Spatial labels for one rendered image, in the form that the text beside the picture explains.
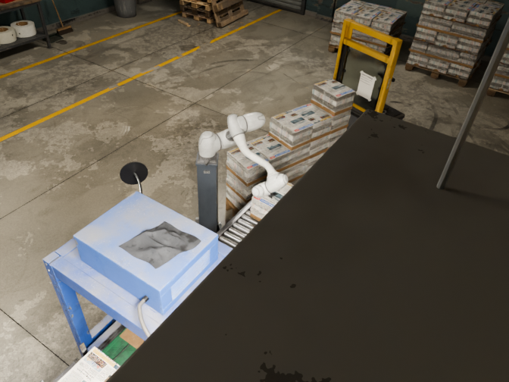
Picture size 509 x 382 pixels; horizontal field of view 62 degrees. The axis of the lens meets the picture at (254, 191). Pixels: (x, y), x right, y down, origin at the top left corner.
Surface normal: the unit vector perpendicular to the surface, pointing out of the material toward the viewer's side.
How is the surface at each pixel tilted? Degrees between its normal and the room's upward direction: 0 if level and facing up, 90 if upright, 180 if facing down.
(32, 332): 0
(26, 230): 0
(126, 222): 0
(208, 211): 90
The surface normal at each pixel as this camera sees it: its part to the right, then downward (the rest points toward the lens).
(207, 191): 0.00, 0.65
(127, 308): 0.05, -0.76
